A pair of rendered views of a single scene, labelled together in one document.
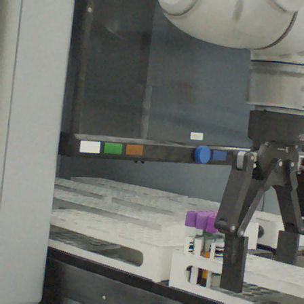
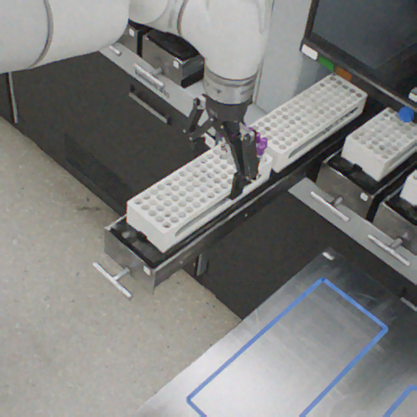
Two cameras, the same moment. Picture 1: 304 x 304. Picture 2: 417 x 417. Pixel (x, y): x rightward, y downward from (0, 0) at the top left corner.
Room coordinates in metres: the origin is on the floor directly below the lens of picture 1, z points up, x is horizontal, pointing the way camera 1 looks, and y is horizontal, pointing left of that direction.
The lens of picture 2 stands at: (0.91, -1.18, 1.88)
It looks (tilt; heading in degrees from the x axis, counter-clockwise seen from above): 46 degrees down; 80
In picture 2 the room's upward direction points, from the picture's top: 11 degrees clockwise
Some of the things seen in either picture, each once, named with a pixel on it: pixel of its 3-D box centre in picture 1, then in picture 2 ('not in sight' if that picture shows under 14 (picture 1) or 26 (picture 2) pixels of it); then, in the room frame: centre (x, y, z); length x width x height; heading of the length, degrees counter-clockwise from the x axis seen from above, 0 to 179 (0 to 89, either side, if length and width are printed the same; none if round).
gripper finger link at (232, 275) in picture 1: (233, 262); (197, 153); (0.99, -0.12, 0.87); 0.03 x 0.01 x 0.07; 45
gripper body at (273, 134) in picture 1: (275, 148); (225, 111); (1.03, -0.15, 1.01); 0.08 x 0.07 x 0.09; 135
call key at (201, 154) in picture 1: (202, 154); (406, 114); (1.38, -0.09, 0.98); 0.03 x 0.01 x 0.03; 135
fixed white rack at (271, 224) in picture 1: (231, 224); not in sight; (1.65, -0.18, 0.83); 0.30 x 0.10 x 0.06; 45
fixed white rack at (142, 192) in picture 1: (125, 199); not in sight; (1.87, 0.05, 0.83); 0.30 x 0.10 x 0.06; 45
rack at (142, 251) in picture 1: (111, 245); (305, 122); (1.23, 0.04, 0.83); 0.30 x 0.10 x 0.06; 45
